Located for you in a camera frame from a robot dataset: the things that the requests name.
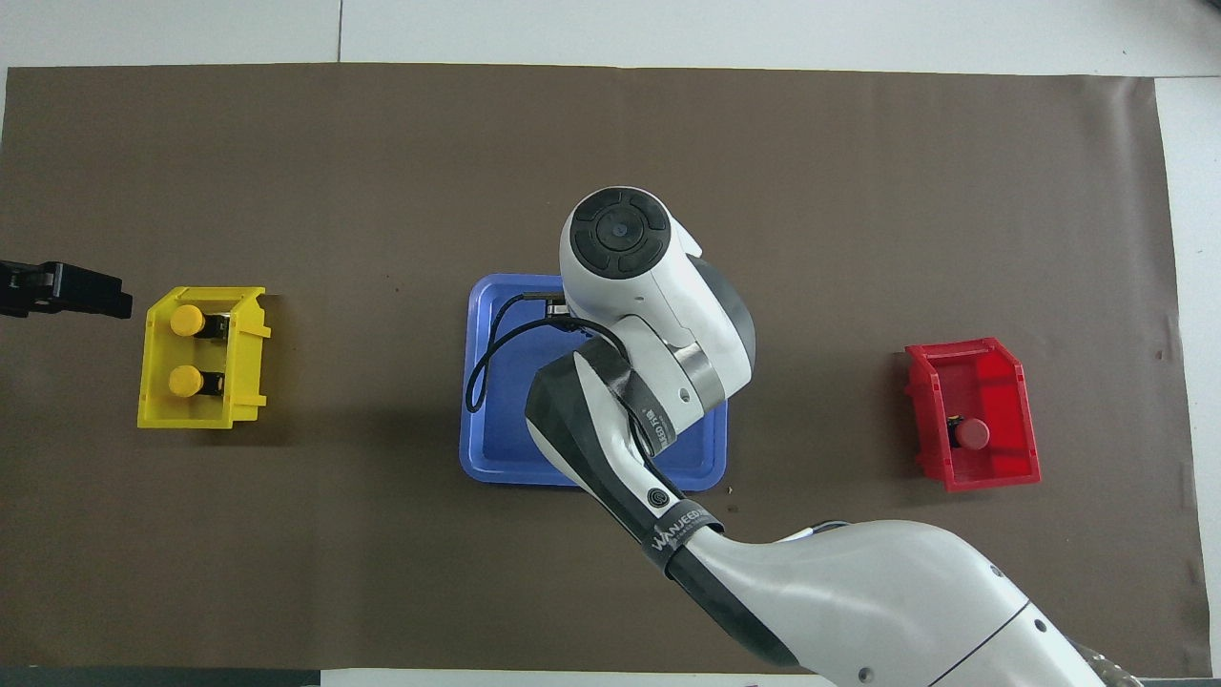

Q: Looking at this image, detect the yellow push button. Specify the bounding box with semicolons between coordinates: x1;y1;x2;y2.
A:
168;365;228;400
170;304;230;341

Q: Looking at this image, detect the brown paper table mat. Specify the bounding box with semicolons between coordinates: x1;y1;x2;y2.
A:
0;63;1212;677

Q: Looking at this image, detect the red plastic bin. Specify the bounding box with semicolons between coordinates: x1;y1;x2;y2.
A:
904;336;1042;493

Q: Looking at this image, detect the blue plastic tray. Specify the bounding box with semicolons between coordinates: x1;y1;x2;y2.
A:
459;274;731;492

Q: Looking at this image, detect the yellow plastic bin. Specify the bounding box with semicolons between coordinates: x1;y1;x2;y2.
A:
136;286;273;430

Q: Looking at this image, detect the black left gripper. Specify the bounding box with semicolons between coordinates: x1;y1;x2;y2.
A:
0;260;133;321

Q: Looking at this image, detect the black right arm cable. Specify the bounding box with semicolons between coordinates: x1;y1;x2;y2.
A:
465;291;688;497

